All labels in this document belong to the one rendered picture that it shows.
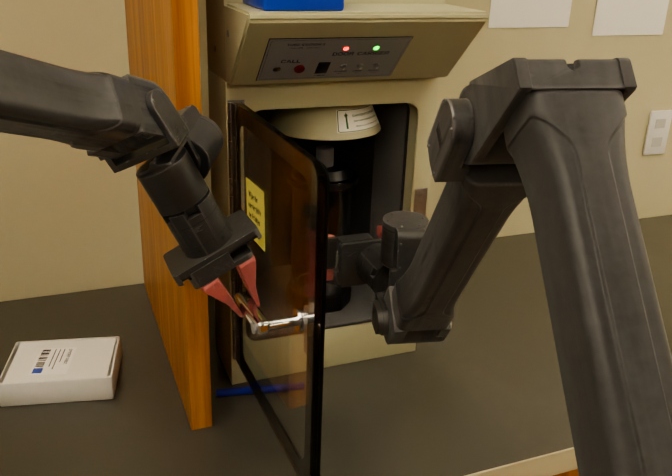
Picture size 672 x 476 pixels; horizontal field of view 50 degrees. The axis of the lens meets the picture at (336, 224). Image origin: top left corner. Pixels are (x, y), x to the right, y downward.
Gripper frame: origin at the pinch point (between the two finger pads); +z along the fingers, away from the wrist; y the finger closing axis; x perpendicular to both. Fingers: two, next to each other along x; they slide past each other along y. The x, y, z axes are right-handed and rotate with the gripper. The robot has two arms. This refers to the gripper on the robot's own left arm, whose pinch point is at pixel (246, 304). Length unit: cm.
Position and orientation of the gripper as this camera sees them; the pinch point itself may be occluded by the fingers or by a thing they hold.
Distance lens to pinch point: 83.7
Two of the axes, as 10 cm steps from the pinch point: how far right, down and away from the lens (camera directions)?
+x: 3.8, 3.3, -8.6
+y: -8.4, 5.1, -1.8
